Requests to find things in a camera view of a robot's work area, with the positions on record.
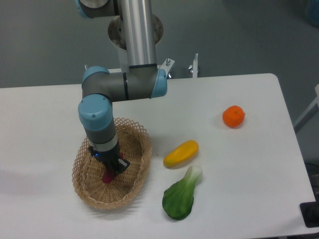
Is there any white metal mounting frame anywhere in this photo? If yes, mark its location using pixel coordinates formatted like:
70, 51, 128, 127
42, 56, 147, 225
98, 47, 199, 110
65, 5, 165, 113
83, 52, 200, 79

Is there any yellow mango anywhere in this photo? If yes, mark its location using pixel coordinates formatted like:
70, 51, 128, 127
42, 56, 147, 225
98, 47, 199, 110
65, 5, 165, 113
163, 140, 199, 168

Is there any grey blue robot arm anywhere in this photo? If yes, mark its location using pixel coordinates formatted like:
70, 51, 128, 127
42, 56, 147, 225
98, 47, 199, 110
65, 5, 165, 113
76, 0, 167, 174

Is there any green bok choy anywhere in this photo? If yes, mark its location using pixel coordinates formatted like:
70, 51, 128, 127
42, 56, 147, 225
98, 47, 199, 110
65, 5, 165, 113
162, 165, 203, 221

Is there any woven wicker basket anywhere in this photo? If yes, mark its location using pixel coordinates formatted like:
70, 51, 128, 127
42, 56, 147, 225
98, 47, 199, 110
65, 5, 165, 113
72, 118, 152, 210

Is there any orange tangerine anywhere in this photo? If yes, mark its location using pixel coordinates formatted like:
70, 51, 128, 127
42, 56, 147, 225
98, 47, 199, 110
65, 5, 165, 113
222, 105, 245, 128

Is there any blue object top right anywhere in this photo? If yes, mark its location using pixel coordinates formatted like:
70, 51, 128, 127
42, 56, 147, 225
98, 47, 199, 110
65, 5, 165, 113
306, 0, 319, 27

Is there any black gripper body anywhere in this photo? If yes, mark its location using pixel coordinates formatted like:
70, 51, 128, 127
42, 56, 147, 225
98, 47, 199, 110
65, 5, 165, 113
88, 142, 120, 163

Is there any black box at table edge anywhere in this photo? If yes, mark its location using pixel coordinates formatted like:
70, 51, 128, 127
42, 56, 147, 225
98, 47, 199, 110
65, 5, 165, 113
300, 202, 319, 228

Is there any white frame at right edge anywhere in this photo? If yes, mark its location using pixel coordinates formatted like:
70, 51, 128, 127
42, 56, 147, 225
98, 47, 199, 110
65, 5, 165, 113
293, 85, 319, 133

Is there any purple sweet potato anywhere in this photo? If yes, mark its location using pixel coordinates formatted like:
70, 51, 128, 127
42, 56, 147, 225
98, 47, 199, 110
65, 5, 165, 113
102, 152, 123, 184

